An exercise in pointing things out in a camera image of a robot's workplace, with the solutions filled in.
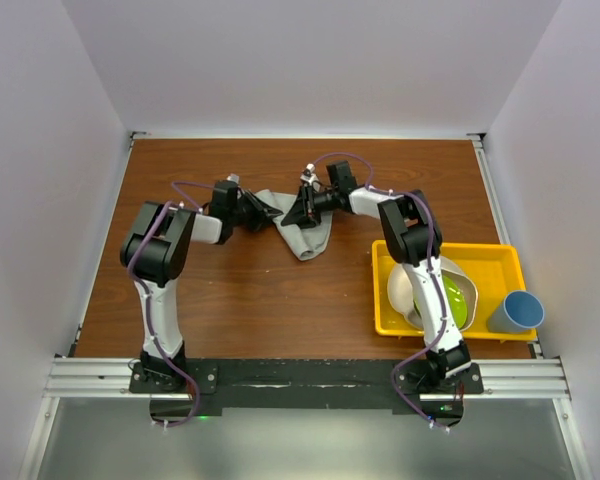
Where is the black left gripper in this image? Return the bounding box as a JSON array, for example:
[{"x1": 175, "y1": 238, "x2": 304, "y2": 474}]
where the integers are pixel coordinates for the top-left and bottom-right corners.
[{"x1": 229, "y1": 190, "x2": 281, "y2": 232}]

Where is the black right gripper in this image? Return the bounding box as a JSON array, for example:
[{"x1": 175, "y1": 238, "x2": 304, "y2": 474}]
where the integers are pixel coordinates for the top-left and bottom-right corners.
[{"x1": 281, "y1": 185, "x2": 338, "y2": 232}]

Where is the grey cloth napkin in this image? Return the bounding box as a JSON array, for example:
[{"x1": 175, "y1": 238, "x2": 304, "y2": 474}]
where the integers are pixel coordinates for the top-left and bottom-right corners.
[{"x1": 256, "y1": 189, "x2": 333, "y2": 261}]

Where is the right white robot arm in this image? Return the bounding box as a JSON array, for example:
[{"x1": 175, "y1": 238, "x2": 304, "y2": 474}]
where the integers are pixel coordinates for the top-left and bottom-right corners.
[{"x1": 282, "y1": 160, "x2": 471, "y2": 393}]

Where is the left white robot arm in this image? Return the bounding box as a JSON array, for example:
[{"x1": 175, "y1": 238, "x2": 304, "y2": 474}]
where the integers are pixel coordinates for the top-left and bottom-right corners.
[{"x1": 120, "y1": 177, "x2": 282, "y2": 394}]

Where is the beige shell-shaped plate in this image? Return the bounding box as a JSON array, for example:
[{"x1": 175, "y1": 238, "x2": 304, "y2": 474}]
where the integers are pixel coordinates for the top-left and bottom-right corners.
[{"x1": 387, "y1": 257, "x2": 478, "y2": 332}]

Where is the lime green bowl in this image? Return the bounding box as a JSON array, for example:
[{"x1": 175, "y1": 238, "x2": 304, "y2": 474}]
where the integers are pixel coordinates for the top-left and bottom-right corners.
[{"x1": 412, "y1": 274, "x2": 470, "y2": 332}]

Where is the yellow plastic tray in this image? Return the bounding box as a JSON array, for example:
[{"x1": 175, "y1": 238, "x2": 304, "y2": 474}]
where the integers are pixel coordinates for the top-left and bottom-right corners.
[{"x1": 371, "y1": 240, "x2": 537, "y2": 342}]

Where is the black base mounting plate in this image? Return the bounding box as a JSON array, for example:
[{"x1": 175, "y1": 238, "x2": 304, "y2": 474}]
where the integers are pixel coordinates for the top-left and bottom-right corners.
[{"x1": 128, "y1": 359, "x2": 485, "y2": 426}]

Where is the blue plastic cup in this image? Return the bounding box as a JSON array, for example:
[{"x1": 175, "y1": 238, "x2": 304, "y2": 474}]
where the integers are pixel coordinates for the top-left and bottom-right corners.
[{"x1": 486, "y1": 290, "x2": 546, "y2": 334}]

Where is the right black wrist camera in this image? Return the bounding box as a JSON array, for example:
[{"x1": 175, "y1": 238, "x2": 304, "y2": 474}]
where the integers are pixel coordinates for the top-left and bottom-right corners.
[{"x1": 300, "y1": 161, "x2": 358, "y2": 193}]

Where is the aluminium frame rail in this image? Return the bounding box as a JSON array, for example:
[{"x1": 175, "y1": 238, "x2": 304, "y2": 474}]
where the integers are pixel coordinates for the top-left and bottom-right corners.
[{"x1": 43, "y1": 358, "x2": 570, "y2": 400}]

